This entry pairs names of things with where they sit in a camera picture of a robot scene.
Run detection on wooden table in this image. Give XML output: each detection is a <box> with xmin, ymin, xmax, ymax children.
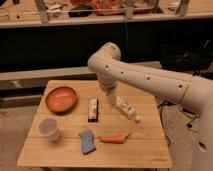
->
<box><xmin>17</xmin><ymin>80</ymin><xmax>172</xmax><ymax>169</ymax></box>

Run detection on orange wooden bowl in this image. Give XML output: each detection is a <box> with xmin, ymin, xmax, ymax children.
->
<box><xmin>45</xmin><ymin>86</ymin><xmax>77</xmax><ymax>113</ymax></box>

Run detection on orange carrot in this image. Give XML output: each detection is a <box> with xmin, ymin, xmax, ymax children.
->
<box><xmin>99</xmin><ymin>133</ymin><xmax>130</xmax><ymax>144</ymax></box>

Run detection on black cable on floor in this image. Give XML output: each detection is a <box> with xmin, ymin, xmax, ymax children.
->
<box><xmin>156</xmin><ymin>99</ymin><xmax>201</xmax><ymax>148</ymax></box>

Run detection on long shelf bench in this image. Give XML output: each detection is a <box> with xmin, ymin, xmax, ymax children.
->
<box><xmin>0</xmin><ymin>0</ymin><xmax>213</xmax><ymax>28</ymax></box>

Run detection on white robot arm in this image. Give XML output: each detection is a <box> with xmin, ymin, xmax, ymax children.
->
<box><xmin>88</xmin><ymin>42</ymin><xmax>213</xmax><ymax>171</ymax></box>

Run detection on blue sponge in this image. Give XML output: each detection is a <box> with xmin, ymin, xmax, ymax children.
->
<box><xmin>79</xmin><ymin>130</ymin><xmax>96</xmax><ymax>154</ymax></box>

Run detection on translucent plastic cup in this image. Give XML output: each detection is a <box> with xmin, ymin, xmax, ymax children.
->
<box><xmin>38</xmin><ymin>118</ymin><xmax>60</xmax><ymax>142</ymax></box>

